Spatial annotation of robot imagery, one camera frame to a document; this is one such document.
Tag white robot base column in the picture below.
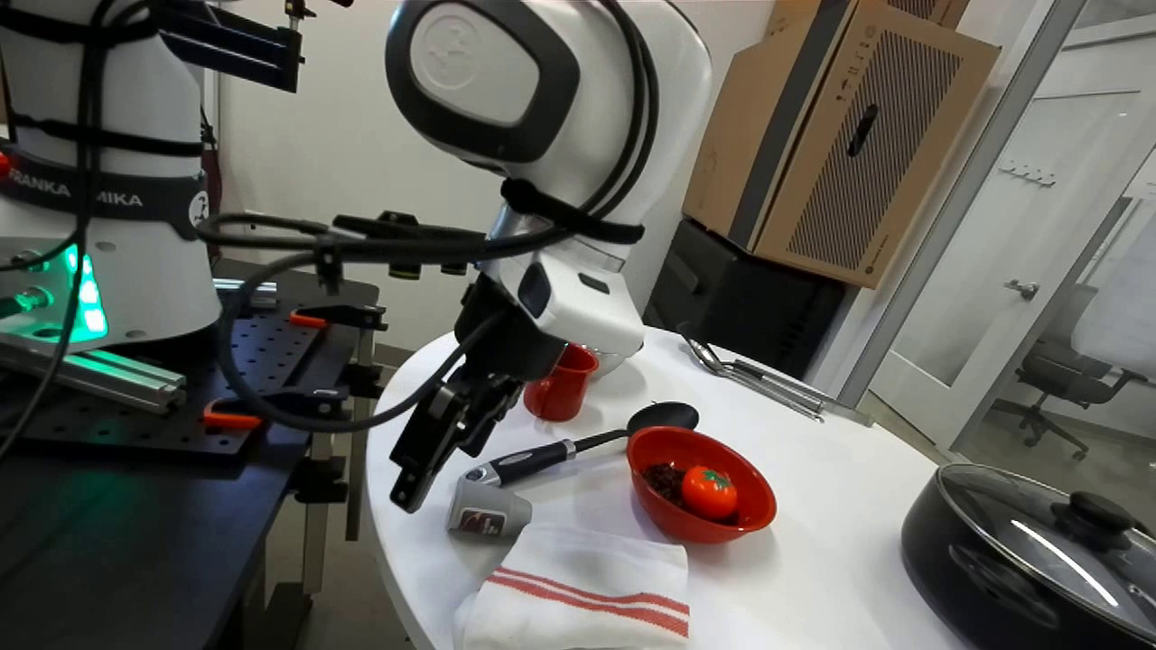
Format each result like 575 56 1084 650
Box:
0 0 227 355

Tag black office chair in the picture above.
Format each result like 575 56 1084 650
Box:
987 281 1149 463

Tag black frying pan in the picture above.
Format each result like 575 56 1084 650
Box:
901 463 1156 650

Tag aluminium rail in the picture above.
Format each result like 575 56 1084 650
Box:
0 328 191 420

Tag red tomato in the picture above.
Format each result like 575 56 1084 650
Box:
681 463 741 524

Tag orange-handled black clamp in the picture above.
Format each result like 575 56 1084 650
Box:
285 299 389 334
200 382 357 440

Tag black serving spoon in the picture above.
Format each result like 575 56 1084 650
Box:
464 399 700 489

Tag brown cardboard box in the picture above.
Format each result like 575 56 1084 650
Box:
684 0 1005 291

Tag red bowl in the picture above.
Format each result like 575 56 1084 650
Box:
624 427 782 550

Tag white towel with red stripes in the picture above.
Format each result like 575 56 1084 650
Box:
452 521 696 650

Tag white door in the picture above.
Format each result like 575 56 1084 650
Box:
869 46 1156 452

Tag glass pan lid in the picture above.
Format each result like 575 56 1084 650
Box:
935 467 1156 647

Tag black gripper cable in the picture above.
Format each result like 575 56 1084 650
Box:
195 209 536 440

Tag wall coat hooks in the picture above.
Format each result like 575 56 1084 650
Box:
999 161 1062 190

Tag metal tongs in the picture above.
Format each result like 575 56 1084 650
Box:
684 334 872 427

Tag red mug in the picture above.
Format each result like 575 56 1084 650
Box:
519 341 602 427

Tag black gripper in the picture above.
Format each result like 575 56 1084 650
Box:
387 270 572 516

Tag black breadboard table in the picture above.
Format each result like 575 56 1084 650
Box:
0 266 389 650

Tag black mounted camera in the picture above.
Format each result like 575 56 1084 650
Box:
148 0 305 96

